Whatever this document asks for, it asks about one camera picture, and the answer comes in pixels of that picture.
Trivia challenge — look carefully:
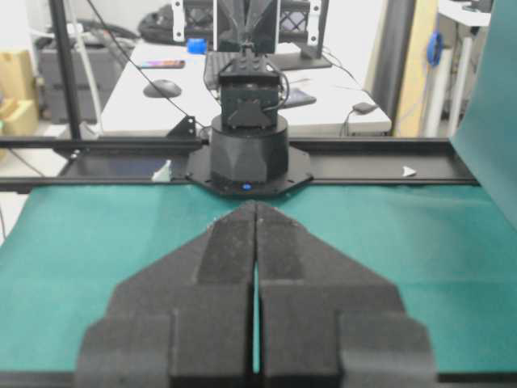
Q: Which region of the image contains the white office desk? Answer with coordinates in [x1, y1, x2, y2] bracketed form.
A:
[102, 42, 392, 137]

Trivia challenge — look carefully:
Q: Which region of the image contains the black aluminium frame rail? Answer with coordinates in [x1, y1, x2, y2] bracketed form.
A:
[1, 137, 477, 198]

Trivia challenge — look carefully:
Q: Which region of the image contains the smartphone with colourful screen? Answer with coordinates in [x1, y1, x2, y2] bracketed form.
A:
[140, 60, 186, 70]

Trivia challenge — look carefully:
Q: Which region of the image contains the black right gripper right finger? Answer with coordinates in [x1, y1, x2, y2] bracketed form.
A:
[256, 203, 436, 387]

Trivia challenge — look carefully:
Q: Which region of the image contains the black computer monitor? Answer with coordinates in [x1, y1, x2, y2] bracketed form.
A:
[212, 1, 330, 70]

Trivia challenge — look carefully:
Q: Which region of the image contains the blue round cap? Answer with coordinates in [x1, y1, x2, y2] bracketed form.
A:
[187, 38, 208, 55]

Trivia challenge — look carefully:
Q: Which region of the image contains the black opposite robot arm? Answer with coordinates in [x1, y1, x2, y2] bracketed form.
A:
[74, 1, 436, 387]

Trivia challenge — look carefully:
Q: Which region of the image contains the black vertical frame post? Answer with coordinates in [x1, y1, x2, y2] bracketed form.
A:
[48, 0, 82, 140]

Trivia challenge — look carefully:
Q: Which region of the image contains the black computer mouse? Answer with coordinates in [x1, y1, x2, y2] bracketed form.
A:
[143, 79, 183, 98]

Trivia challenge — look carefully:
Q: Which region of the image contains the green cutting mat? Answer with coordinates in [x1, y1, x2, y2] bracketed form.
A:
[1, 1, 516, 386]

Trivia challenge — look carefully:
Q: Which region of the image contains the grey drawer cabinet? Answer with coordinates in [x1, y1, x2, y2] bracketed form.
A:
[38, 48, 122, 124]

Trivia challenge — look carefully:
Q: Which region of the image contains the black keyboard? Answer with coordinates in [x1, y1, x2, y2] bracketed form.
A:
[204, 52, 236, 91]

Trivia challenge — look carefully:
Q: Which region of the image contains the cardboard box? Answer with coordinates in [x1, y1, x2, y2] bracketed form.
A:
[1, 50, 39, 137]

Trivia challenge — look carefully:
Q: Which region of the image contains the black backpack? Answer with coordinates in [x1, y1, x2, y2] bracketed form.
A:
[137, 6, 185, 45]

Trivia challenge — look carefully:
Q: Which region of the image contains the black power adapter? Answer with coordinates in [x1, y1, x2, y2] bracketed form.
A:
[352, 102, 378, 115]

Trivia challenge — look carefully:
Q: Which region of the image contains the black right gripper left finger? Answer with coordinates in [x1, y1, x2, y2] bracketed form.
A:
[75, 202, 256, 387]

